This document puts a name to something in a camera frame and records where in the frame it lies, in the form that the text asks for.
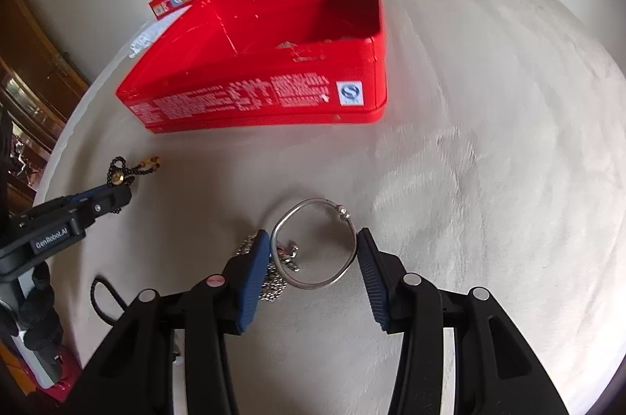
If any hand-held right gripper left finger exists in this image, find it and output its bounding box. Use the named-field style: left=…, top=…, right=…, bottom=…
left=68, top=229, right=272, bottom=415

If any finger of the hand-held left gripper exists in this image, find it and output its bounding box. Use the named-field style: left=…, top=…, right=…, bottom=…
left=81, top=186, right=134, bottom=227
left=63, top=184, right=118, bottom=205

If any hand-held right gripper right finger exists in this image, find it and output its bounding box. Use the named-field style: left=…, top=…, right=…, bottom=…
left=357, top=228, right=570, bottom=415

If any silver chain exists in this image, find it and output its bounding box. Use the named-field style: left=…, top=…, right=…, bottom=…
left=239, top=233, right=301, bottom=304

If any dark bead string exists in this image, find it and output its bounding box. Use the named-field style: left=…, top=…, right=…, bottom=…
left=105, top=155, right=163, bottom=215

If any thin silver charm bangle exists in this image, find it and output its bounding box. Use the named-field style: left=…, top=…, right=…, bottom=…
left=270, top=197, right=360, bottom=290

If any black cord with gold pendant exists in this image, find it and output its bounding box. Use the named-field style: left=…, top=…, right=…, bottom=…
left=90, top=278, right=129, bottom=328

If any large red tin box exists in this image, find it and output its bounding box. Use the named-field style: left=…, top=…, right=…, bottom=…
left=115, top=0, right=388, bottom=135

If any person's left hand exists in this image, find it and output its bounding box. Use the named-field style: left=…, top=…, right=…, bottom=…
left=20, top=262, right=65, bottom=364

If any dark glass cabinet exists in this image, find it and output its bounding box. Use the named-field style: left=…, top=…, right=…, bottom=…
left=0, top=68, right=59, bottom=201

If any wooden door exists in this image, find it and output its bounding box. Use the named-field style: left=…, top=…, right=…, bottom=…
left=0, top=0, right=91, bottom=210

